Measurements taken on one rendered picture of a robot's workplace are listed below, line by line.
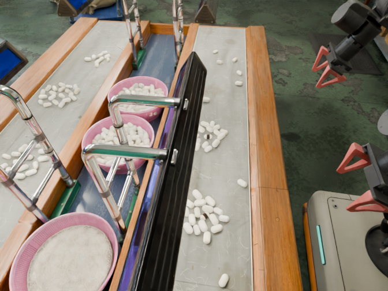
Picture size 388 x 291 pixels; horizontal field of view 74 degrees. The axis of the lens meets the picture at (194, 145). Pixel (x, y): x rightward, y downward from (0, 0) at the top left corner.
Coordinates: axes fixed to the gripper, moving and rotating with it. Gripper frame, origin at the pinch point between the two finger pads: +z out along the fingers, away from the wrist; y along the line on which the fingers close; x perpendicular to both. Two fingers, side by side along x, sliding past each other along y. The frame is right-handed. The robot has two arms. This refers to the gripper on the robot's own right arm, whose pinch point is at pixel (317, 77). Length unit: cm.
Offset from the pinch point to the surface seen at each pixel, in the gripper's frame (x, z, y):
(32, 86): -94, 74, -7
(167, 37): -51, 62, -85
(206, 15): -38.7, 11.3, -23.3
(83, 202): -50, 61, 41
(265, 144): -0.2, 26.1, 10.5
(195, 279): -15, 36, 60
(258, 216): -1.8, 27.5, 40.1
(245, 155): -5.2, 31.4, 15.3
